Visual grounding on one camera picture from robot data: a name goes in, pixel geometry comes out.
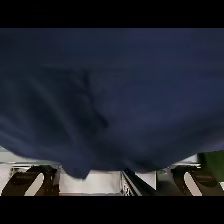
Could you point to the navy blue shirt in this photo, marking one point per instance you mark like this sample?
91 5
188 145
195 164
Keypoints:
126 93

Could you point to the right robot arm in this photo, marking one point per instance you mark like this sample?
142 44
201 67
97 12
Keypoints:
196 181

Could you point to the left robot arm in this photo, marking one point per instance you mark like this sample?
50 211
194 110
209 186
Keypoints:
28 181

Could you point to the silver frame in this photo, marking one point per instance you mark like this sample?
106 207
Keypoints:
131 185

